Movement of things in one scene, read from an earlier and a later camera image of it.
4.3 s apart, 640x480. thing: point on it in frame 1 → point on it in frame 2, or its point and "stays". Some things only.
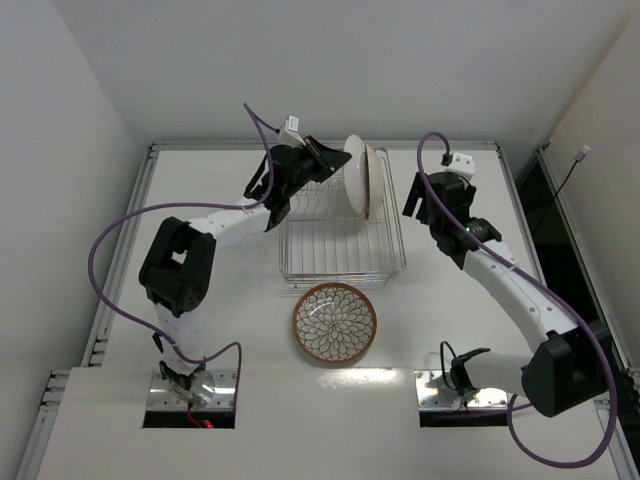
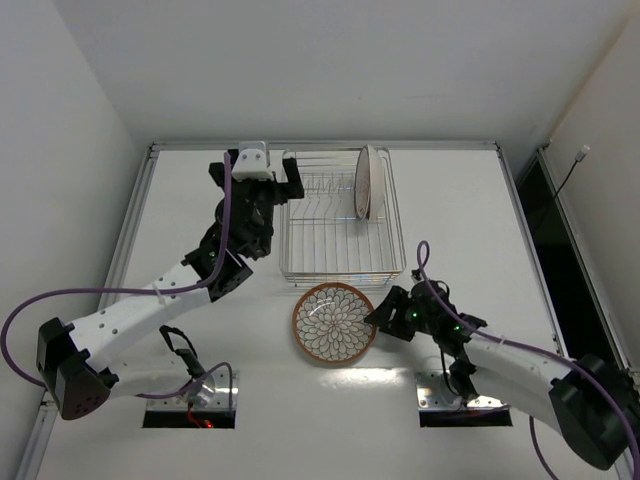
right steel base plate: x=433 y=392 stays
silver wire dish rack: x=323 y=242 stays
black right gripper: x=417 y=198 → x=400 y=314
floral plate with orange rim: x=335 y=322 stays
